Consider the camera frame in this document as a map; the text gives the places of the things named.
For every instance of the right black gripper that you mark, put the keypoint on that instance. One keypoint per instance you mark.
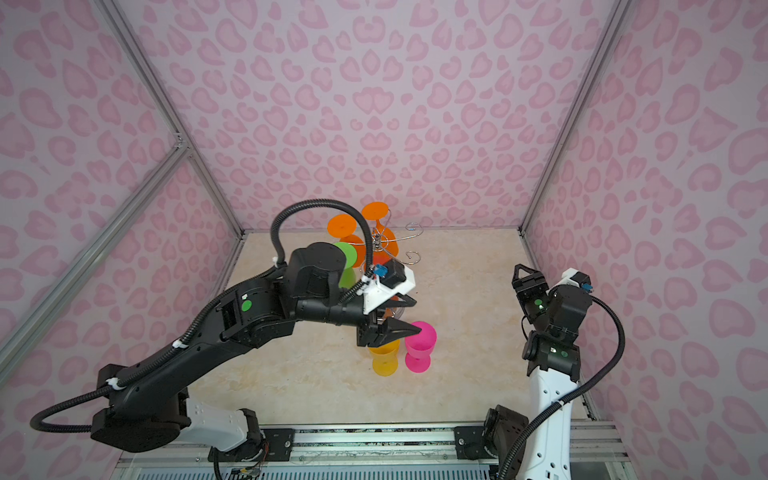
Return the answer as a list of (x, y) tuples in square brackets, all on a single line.
[(536, 284)]

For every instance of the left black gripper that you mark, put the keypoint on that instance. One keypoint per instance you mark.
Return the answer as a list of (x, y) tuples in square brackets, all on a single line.
[(385, 331)]

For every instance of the yellow plastic wine glass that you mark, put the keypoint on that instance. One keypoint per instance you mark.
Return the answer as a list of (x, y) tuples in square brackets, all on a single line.
[(385, 358)]

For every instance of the pink plastic wine glass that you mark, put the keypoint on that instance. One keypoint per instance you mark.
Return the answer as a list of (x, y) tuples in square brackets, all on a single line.
[(420, 347)]

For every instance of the red plastic wine glass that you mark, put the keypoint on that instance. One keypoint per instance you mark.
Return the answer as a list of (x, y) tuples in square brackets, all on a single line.
[(395, 309)]

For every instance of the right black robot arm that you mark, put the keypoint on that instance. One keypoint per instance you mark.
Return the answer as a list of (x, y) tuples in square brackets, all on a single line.
[(538, 447)]

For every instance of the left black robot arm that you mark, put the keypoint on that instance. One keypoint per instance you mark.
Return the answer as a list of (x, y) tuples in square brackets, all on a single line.
[(150, 406)]

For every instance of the green plastic wine glass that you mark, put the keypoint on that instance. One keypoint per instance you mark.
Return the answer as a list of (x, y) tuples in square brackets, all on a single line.
[(348, 277)]

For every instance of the chrome wine glass rack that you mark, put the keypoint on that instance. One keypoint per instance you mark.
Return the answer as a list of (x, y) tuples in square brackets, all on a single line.
[(412, 231)]

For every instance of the orange wine glass rear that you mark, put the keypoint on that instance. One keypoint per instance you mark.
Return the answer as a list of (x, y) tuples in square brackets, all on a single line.
[(383, 238)]

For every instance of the orange wine glass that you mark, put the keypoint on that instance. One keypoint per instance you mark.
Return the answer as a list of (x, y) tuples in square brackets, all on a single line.
[(383, 238), (343, 227)]

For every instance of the orange wine glass left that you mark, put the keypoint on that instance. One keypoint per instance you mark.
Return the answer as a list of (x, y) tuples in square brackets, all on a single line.
[(343, 227)]

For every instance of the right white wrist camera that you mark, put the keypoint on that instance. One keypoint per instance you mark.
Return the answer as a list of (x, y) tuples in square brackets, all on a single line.
[(576, 278)]

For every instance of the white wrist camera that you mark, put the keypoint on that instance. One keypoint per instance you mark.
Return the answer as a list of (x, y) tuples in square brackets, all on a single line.
[(576, 278), (391, 279)]

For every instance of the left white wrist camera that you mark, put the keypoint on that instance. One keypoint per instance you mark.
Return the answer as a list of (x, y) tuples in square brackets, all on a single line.
[(391, 279)]

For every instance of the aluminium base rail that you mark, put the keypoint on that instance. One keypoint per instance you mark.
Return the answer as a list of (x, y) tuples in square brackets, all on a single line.
[(333, 451)]

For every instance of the aluminium frame diagonal beam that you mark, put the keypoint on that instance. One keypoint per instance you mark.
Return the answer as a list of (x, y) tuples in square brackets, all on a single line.
[(25, 337)]

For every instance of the aluminium frame right post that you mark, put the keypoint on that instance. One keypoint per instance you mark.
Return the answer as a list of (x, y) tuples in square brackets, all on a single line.
[(620, 13)]

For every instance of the aluminium frame post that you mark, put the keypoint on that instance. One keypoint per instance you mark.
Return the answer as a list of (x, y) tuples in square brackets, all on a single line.
[(128, 39), (620, 13)]

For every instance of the aluminium frame left post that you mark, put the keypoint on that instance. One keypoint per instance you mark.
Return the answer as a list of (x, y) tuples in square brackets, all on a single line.
[(128, 39)]

